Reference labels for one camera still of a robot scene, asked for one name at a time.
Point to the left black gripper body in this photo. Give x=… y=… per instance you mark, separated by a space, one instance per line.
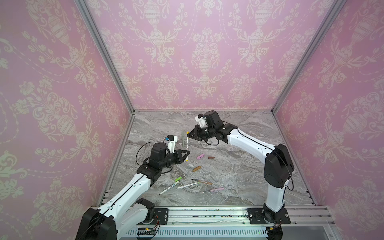
x=172 y=159

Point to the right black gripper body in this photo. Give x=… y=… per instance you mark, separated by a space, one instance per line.
x=199 y=132

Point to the white yellow marker pen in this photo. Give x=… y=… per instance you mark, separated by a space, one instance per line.
x=187 y=148

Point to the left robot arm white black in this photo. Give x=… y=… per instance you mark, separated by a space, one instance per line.
x=127 y=209

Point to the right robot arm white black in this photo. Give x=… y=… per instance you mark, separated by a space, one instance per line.
x=278 y=164

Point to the tan brown pen cap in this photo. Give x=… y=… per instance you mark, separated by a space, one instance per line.
x=197 y=168

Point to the pink pen cap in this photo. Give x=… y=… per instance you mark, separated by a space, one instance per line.
x=200 y=156

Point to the white green marker pen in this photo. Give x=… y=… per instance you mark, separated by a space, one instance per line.
x=188 y=185

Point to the brown fountain pen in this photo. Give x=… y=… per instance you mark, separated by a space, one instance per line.
x=203 y=182

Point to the pink fountain pen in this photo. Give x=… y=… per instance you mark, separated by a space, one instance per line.
x=214 y=190

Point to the white marker bright green cap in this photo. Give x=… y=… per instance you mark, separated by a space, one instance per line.
x=170 y=187

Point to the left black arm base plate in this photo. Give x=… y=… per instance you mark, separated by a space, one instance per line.
x=156 y=216

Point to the aluminium front rail frame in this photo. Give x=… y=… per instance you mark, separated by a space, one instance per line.
x=307 y=222

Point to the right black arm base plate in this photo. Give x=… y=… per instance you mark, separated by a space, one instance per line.
x=261 y=216

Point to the white vented cable duct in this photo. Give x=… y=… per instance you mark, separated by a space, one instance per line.
x=194 y=232

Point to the left aluminium corner post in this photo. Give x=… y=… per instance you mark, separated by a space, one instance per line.
x=101 y=46

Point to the aluminium corner post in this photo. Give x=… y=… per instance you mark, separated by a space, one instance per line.
x=101 y=46
x=321 y=32

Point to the right aluminium corner post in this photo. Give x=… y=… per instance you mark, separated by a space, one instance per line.
x=321 y=32

